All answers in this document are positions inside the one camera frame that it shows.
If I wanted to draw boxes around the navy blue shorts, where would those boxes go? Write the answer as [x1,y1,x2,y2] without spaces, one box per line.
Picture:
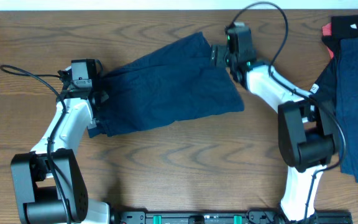
[88,32,244,138]

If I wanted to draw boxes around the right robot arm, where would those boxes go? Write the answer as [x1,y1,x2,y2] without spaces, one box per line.
[211,22,352,223]

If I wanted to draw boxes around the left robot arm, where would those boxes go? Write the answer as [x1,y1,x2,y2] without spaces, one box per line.
[11,59,111,223]

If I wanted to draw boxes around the black garment with red trim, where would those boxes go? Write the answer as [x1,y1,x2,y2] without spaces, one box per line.
[308,12,358,213]

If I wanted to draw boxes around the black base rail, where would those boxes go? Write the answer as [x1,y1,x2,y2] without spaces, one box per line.
[108,208,353,224]

